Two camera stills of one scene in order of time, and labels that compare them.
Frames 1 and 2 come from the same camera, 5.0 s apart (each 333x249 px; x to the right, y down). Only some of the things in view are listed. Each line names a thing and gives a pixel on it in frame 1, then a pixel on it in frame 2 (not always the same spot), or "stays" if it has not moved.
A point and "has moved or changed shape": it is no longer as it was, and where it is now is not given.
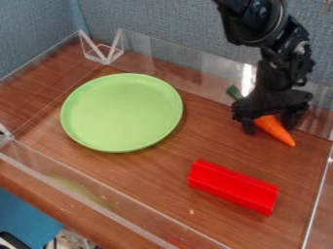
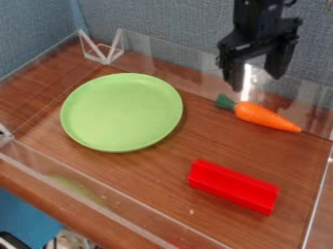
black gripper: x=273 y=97 → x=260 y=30
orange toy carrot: x=268 y=123 has moved or changed shape
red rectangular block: x=234 y=187 stays
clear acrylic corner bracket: x=99 y=52 stays
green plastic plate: x=119 y=112 stays
